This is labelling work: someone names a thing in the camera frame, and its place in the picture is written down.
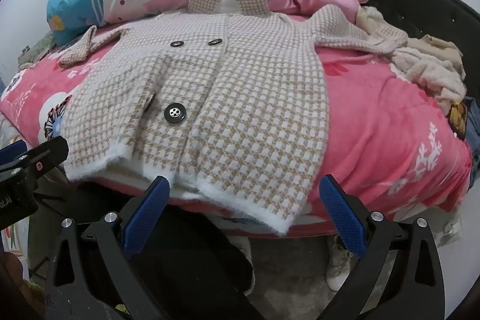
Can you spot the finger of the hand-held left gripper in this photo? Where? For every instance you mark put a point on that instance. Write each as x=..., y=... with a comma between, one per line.
x=7, y=152
x=48, y=154

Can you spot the person's black pants leg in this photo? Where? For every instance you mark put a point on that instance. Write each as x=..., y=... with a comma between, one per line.
x=202, y=260

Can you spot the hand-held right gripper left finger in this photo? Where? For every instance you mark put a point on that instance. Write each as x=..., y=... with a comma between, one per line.
x=146, y=215

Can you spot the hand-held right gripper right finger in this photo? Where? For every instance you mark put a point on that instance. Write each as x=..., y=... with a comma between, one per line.
x=341, y=218

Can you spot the pink floral bed blanket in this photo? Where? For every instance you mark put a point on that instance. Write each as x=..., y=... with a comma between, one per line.
x=378, y=125

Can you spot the grey knitted cloth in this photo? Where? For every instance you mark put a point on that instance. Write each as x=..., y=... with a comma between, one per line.
x=35, y=50

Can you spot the blue denim garment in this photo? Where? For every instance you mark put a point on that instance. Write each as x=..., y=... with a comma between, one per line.
x=473, y=140

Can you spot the white wall socket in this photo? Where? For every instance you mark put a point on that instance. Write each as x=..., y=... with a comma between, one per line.
x=452, y=227

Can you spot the cream fleece garment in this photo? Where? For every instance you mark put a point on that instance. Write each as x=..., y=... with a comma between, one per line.
x=427, y=80

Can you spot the white fluffy slipper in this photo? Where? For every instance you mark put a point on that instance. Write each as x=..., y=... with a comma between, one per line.
x=245, y=248
x=339, y=265

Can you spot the dark floral cloth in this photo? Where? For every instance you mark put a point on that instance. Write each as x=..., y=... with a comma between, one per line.
x=457, y=119

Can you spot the beige checked knit coat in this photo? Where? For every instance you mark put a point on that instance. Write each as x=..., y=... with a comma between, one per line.
x=243, y=98

